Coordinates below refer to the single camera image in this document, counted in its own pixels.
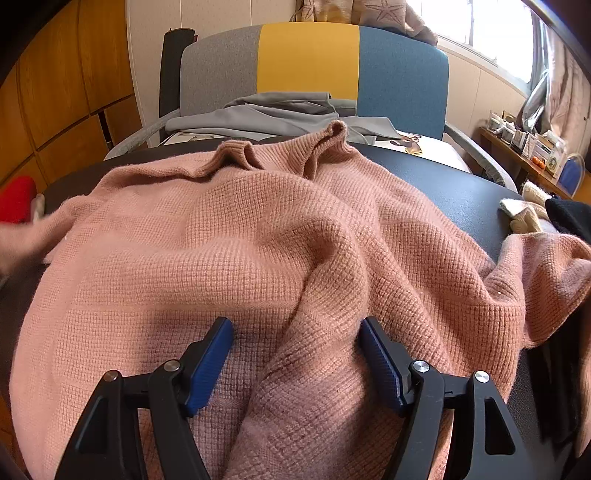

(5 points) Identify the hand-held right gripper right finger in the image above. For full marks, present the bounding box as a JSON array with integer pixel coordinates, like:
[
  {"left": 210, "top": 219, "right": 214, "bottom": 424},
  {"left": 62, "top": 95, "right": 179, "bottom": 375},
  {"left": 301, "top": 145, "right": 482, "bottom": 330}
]
[{"left": 359, "top": 316, "right": 539, "bottom": 480}]

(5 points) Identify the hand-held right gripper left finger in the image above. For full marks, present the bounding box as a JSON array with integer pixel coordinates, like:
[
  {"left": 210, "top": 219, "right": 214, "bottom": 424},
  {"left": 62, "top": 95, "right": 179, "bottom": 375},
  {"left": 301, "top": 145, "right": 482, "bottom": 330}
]
[{"left": 54, "top": 316, "right": 234, "bottom": 480}]

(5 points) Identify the pink knit sweater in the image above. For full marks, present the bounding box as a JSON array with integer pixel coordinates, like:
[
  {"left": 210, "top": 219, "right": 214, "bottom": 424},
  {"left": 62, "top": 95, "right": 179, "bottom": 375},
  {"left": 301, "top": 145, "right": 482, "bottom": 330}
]
[{"left": 0, "top": 120, "right": 591, "bottom": 480}]

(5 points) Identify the cream fuzzy garment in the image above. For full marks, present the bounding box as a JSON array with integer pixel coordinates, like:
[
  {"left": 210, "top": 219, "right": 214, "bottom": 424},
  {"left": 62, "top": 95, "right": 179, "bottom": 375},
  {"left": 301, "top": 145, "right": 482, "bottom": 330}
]
[{"left": 499, "top": 181, "right": 561, "bottom": 234}]

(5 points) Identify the black fuzzy sweater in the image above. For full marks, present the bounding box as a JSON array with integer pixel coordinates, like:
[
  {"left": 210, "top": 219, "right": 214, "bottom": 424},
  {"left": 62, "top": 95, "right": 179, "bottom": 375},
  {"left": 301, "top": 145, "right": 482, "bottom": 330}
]
[{"left": 545, "top": 198, "right": 591, "bottom": 250}]

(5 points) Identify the wooden side table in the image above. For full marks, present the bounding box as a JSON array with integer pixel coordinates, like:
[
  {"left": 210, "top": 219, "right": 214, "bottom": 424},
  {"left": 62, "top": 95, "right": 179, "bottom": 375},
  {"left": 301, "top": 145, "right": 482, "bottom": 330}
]
[{"left": 478, "top": 127, "right": 573, "bottom": 199}]

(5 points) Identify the grey garment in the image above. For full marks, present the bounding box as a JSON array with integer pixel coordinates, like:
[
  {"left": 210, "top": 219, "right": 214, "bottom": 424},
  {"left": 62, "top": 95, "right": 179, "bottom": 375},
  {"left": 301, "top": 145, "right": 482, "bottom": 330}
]
[{"left": 165, "top": 91, "right": 399, "bottom": 141}]

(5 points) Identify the red object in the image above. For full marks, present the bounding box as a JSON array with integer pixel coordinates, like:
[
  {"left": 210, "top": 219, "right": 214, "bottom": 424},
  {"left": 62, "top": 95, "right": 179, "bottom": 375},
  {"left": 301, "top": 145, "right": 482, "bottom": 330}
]
[{"left": 0, "top": 176, "right": 38, "bottom": 224}]

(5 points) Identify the small blue chair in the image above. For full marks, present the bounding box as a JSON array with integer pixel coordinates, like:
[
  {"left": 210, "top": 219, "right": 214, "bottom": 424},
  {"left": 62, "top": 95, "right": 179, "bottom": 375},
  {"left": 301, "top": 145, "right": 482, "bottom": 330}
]
[{"left": 558, "top": 154, "right": 585, "bottom": 197}]

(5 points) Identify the grey yellow blue chair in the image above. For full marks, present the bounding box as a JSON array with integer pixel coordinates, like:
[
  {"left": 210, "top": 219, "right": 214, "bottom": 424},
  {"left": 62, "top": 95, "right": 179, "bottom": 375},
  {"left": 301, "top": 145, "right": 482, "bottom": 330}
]
[{"left": 104, "top": 22, "right": 520, "bottom": 192}]

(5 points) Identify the beige grey side curtain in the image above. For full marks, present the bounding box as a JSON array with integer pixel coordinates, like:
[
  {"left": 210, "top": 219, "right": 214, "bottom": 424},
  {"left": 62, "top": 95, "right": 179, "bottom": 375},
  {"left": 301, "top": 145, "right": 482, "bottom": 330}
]
[{"left": 517, "top": 9, "right": 591, "bottom": 134}]

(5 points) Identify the wooden wardrobe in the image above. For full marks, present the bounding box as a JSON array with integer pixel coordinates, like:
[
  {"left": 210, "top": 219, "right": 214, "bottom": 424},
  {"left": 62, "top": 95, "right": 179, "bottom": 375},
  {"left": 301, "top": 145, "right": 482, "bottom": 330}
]
[{"left": 0, "top": 0, "right": 141, "bottom": 185}]

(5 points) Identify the beige starfish print curtain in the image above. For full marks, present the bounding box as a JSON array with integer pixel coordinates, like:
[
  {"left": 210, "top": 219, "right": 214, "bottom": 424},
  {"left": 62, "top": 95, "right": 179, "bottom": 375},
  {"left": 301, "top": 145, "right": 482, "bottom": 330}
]
[{"left": 291, "top": 0, "right": 439, "bottom": 47}]

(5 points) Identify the window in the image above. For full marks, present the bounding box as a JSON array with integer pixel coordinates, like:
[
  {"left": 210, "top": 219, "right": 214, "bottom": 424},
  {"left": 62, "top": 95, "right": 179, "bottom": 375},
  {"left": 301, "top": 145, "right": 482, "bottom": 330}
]
[{"left": 406, "top": 0, "right": 539, "bottom": 84}]

